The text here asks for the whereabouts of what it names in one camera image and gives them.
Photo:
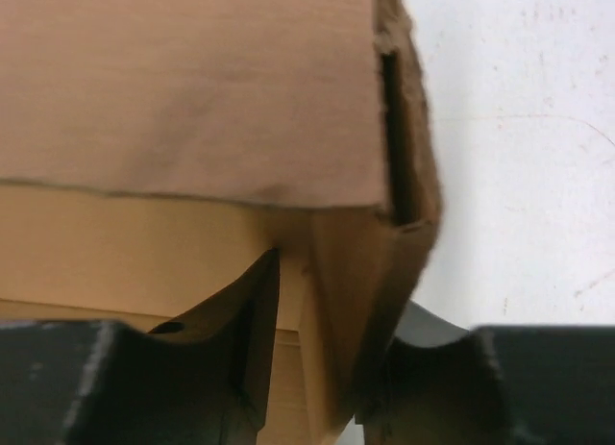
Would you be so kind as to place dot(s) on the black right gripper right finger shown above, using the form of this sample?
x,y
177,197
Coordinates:
x,y
493,384

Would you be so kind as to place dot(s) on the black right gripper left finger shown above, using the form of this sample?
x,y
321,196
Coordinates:
x,y
200,378

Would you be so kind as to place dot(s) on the brown cardboard box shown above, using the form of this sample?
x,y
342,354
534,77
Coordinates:
x,y
151,150

